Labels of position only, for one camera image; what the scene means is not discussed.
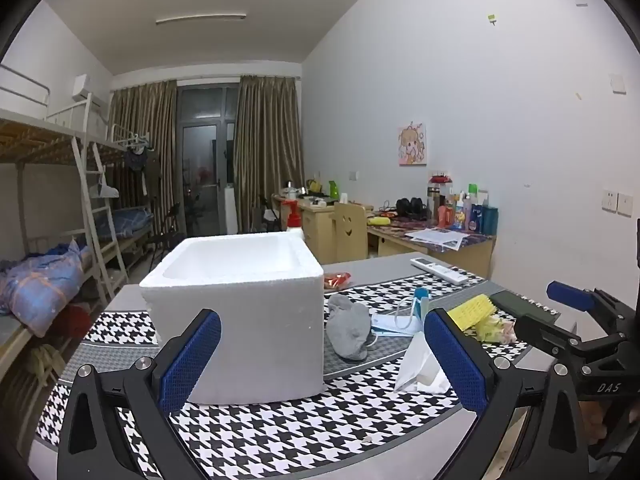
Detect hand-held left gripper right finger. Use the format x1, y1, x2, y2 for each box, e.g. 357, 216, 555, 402
422, 307, 591, 480

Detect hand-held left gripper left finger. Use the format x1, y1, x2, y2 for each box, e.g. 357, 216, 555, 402
57, 308, 222, 480

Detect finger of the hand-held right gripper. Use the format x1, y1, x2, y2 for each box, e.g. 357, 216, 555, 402
546, 281, 640, 333
511, 312, 628, 366

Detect white tissue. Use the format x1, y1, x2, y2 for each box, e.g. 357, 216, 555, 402
393, 332, 451, 394

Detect pale yellow wrapper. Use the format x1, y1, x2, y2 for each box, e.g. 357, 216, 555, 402
475, 315, 517, 344

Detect yellow sponge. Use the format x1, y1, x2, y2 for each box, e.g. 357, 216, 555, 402
446, 295, 496, 333

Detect white foam box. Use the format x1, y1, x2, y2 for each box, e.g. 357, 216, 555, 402
139, 232, 326, 406

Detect blue white packet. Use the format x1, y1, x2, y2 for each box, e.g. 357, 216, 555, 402
410, 287, 432, 321

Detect blue face mask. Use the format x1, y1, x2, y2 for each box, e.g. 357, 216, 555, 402
370, 310, 423, 338

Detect grey sock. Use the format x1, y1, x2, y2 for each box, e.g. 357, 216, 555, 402
325, 294, 373, 361

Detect dark phone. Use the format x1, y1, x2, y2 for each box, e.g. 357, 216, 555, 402
490, 291, 562, 322

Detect white remote control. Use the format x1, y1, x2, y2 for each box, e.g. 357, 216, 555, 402
411, 257, 471, 285

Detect wooden desk patterned cover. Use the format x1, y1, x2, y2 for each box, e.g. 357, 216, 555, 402
367, 215, 497, 279

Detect houndstooth table mat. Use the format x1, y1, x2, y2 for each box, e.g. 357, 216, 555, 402
35, 267, 561, 480

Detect red bag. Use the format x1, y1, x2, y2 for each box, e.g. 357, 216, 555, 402
52, 305, 93, 341

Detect black folding chair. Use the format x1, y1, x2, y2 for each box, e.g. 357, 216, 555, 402
150, 202, 183, 266

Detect white printed papers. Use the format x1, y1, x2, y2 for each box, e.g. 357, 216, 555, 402
405, 227, 471, 251

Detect group of toiletry bottles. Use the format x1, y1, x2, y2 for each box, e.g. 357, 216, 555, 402
425, 174, 499, 235

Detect beige cloth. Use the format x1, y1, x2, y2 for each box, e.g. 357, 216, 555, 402
27, 342, 63, 378

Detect white bunk bed blue mattress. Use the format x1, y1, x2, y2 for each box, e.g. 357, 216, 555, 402
87, 92, 156, 281

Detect black folding cart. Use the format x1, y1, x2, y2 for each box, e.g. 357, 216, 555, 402
252, 192, 281, 233

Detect black headphones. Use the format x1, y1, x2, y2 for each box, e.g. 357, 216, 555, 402
396, 197, 428, 221

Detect white pump bottle red cap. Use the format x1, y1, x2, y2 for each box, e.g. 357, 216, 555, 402
282, 200, 306, 243

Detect blue checked blanket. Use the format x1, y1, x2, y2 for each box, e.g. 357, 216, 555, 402
0, 242, 86, 338

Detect wooden chair smiley cutout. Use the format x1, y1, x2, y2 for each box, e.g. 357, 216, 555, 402
333, 201, 368, 263

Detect wooden desk with drawers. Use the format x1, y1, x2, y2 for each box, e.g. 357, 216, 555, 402
271, 192, 373, 261

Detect glass balcony door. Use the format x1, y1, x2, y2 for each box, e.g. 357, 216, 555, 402
176, 85, 240, 236

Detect hanging dark clothes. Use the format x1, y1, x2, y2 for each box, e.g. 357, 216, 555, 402
125, 145, 161, 196

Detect brown curtain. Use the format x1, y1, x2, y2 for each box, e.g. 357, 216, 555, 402
109, 80, 178, 233
235, 75, 305, 235

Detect white bunk bed wooden slats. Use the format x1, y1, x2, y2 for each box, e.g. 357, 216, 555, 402
0, 62, 131, 391

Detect white air conditioner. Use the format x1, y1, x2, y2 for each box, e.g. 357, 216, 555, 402
71, 74, 108, 106

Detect ceiling tube light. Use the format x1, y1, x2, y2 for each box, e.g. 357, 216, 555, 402
155, 12, 247, 26

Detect cartoon wall poster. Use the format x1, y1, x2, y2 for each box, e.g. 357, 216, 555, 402
397, 122, 428, 167

